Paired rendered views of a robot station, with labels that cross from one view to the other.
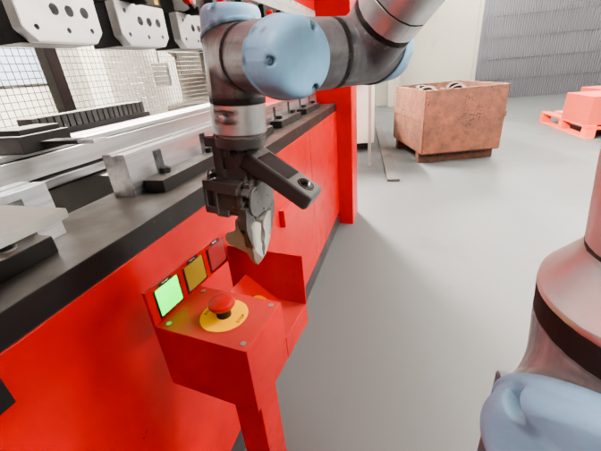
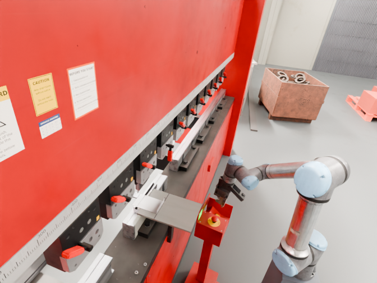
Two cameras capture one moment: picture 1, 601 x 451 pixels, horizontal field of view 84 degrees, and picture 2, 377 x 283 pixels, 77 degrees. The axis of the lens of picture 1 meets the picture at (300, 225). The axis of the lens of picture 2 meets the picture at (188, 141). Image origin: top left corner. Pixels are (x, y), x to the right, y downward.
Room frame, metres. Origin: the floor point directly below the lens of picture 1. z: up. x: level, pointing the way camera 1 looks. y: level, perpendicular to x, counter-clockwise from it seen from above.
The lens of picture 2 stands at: (-0.55, 0.38, 1.86)
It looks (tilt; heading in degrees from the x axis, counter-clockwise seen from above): 30 degrees down; 357
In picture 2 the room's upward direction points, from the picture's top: 7 degrees clockwise
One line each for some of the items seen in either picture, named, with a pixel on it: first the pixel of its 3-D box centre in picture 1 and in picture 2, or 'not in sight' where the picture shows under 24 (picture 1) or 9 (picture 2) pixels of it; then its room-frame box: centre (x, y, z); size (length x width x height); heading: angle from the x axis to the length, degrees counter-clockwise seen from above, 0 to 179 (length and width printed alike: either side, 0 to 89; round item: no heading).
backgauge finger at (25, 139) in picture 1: (54, 137); not in sight; (0.78, 0.53, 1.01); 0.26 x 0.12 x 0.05; 71
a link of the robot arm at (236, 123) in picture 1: (238, 120); (229, 177); (0.48, 0.07, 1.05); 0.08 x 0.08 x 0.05
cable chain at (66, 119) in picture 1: (91, 114); not in sight; (1.17, 0.66, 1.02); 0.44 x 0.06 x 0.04; 161
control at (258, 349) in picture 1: (238, 310); (214, 219); (0.44, 0.12, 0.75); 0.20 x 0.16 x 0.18; 155
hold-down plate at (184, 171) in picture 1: (191, 167); (189, 157); (0.87, 0.27, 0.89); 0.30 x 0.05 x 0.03; 161
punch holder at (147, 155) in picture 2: not in sight; (140, 158); (0.29, 0.53, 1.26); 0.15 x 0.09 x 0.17; 161
